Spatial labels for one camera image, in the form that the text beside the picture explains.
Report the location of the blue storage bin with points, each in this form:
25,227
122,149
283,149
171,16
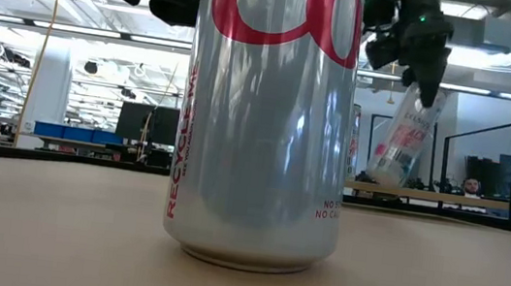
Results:
49,130
107,137
79,133

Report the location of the silver Diet Coke can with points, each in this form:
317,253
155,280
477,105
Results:
261,139

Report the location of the tall Celsius can pink print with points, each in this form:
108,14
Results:
401,146
354,145

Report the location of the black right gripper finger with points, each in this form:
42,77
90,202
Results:
429,83

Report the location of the black aluminium table frame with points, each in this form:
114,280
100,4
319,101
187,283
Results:
39,156

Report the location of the wooden shelf board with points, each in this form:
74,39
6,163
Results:
449,198

